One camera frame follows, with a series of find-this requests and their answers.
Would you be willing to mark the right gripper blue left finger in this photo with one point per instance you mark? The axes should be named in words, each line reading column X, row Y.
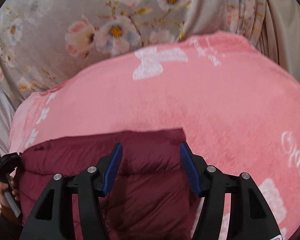
column 51, row 216

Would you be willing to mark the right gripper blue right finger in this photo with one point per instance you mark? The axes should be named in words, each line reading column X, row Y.
column 250, row 214

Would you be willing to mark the pink fleece blanket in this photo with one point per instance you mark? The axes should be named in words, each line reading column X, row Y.
column 238, row 109

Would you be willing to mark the grey floral bed sheet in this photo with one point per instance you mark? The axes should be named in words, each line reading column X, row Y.
column 45, row 42

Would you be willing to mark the maroon quilted down jacket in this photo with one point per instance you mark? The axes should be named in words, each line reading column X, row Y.
column 151, row 197

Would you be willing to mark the person's left hand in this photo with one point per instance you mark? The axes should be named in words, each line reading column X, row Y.
column 5, row 208

